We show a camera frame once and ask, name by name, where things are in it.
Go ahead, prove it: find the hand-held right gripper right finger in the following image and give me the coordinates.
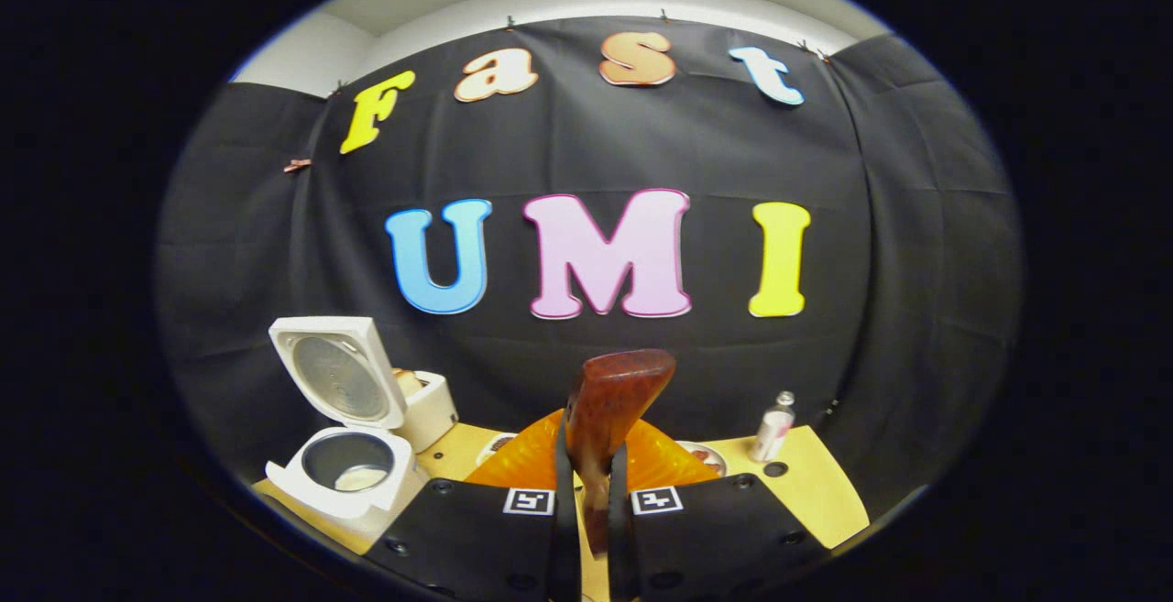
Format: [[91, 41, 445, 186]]
[[609, 419, 826, 601]]

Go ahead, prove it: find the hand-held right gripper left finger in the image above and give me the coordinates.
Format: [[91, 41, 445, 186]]
[[367, 410, 580, 602]]

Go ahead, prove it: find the brown wooden spoon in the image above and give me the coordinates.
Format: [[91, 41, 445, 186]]
[[564, 349, 676, 555]]

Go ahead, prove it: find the white rice cooker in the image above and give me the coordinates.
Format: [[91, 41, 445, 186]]
[[266, 315, 429, 543]]

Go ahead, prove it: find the white round plate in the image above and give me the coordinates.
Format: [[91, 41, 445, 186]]
[[678, 440, 728, 477]]

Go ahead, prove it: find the small clear bottle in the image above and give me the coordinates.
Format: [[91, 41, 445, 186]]
[[751, 390, 795, 463]]

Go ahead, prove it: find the white toaster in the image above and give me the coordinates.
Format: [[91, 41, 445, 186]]
[[394, 368, 459, 454]]

